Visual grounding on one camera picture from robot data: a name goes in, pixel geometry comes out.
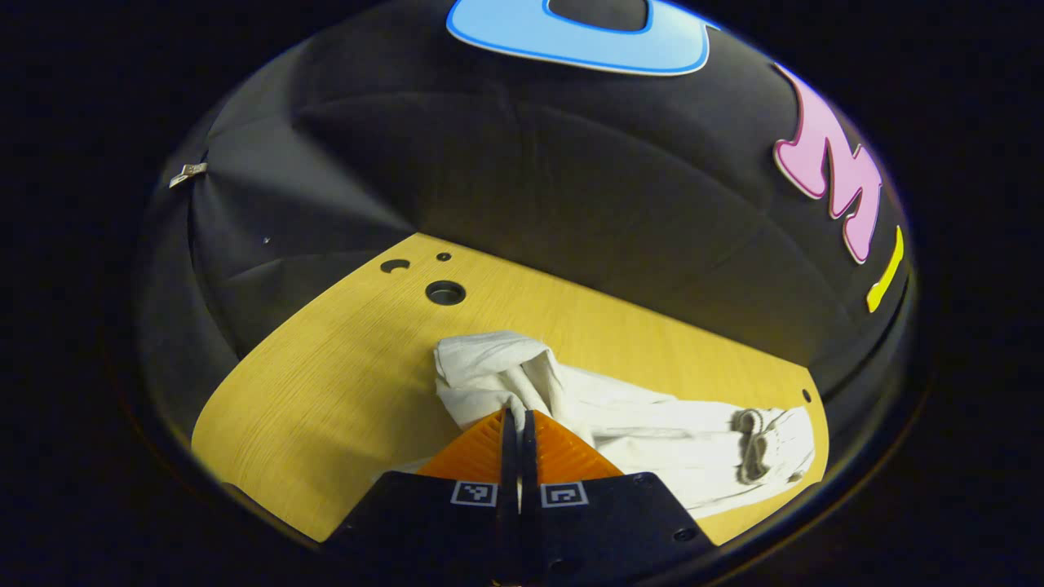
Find black backdrop cloth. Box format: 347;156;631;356
135;0;920;421

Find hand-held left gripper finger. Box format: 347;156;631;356
326;408;521;583
521;409;719;583

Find white jeans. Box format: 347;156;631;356
393;329;817;521

